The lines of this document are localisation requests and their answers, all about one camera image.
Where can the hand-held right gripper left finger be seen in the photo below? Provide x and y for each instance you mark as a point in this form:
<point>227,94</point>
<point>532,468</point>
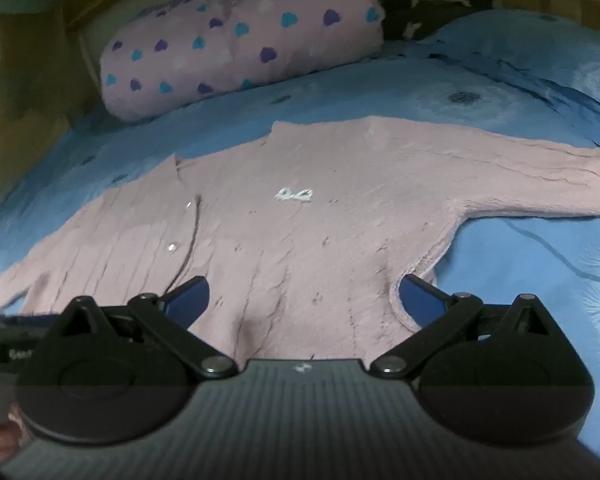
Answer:
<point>191,295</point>

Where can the dark cloth with white trim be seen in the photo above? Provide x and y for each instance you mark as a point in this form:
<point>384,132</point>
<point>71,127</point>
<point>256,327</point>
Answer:
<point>440,15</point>

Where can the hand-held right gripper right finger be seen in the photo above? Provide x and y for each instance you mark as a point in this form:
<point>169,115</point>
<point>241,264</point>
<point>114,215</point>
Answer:
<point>420,300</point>

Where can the blue floral bedsheet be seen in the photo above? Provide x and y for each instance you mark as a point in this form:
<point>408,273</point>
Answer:
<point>530,280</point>

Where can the pink knitted cardigan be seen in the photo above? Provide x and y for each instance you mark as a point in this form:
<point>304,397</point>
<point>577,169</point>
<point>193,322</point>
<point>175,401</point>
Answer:
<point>305,240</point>

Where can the pink heart print quilt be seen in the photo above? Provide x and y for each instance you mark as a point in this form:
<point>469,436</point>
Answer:
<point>260,35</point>

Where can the blue floral pillow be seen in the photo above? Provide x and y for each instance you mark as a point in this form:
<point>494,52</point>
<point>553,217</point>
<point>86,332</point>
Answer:
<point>530,40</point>

